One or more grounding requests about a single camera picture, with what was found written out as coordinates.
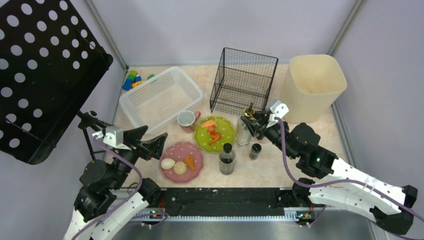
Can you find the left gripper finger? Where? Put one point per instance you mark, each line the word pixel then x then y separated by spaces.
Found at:
pixel 153 148
pixel 132 138

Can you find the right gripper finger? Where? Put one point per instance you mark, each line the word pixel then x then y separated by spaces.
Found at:
pixel 262 117
pixel 254 127

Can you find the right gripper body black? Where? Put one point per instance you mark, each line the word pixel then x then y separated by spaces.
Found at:
pixel 261 120

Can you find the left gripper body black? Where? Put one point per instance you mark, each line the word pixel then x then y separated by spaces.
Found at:
pixel 137 147

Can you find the glass oil bottle gold spout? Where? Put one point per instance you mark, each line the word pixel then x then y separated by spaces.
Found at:
pixel 242 134

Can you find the dark sauce bottle black cap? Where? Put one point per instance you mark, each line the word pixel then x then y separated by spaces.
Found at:
pixel 227 159

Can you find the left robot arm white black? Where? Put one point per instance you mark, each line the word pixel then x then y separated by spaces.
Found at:
pixel 94 216

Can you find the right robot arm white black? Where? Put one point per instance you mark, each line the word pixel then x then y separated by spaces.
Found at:
pixel 331 181

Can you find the white egg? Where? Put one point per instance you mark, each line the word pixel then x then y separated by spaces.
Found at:
pixel 167 163

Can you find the small pepper jar black lid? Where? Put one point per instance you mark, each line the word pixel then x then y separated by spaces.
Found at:
pixel 256 148

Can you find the pink polka dot plate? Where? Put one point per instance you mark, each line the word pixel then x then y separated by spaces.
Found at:
pixel 178 152

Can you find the green polka dot plate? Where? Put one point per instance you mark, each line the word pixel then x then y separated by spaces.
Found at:
pixel 202 137

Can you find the beige round bun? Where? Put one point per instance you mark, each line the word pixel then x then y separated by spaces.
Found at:
pixel 180 168

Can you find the orange fried chicken piece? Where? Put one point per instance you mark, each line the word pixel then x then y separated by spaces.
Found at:
pixel 190 162

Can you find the orange chicken wing toy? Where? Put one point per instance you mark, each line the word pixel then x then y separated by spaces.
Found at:
pixel 215 136

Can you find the red shrimp toy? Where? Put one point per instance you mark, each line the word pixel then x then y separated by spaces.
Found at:
pixel 211 130

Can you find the pink mug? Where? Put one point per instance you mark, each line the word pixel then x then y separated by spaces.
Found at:
pixel 187 120

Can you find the orange melon slice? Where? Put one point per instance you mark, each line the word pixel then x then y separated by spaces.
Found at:
pixel 208 124

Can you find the white plastic basket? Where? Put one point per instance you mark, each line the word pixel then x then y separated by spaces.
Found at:
pixel 157 102

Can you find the colourful toy blocks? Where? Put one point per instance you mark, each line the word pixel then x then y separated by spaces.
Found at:
pixel 133 80

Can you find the beige plastic bin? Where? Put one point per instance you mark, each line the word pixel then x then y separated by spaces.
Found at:
pixel 311 85

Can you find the black perforated metal panel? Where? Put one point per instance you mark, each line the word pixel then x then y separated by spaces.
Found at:
pixel 50 62

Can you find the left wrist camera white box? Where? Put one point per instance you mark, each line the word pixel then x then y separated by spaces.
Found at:
pixel 112 136

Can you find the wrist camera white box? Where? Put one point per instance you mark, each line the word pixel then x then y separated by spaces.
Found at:
pixel 277 109
pixel 112 136

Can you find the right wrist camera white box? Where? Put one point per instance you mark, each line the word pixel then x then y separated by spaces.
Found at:
pixel 277 109

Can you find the black wire basket rack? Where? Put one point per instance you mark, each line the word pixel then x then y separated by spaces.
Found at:
pixel 243 78

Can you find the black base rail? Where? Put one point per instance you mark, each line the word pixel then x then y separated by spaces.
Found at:
pixel 225 202

